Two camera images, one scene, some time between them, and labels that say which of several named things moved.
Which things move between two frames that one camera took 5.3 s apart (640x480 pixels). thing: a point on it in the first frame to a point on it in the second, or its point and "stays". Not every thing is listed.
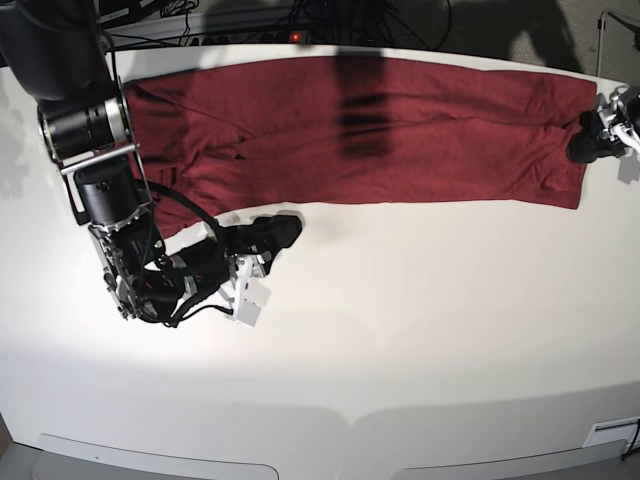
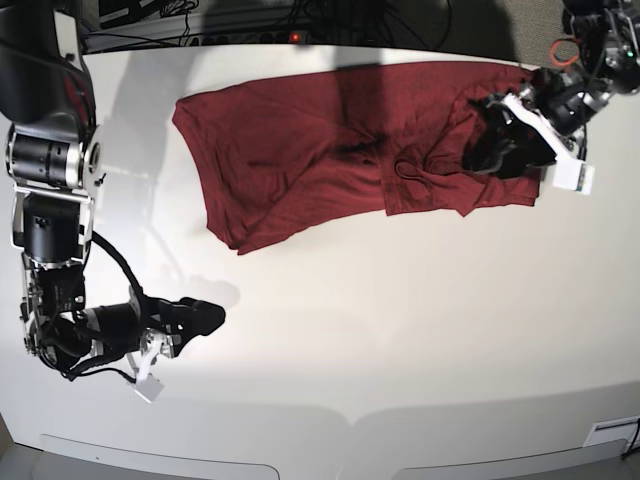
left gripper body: (188, 273) to (108, 330)
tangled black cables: (360, 23) stays
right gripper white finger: (628, 136) to (564, 154)
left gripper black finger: (270, 234) to (188, 318)
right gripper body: (612, 111) to (567, 102)
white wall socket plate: (627, 429) stays
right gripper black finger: (586, 145) to (503, 144)
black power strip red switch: (296, 37) stays
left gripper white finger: (247, 266) to (154, 344)
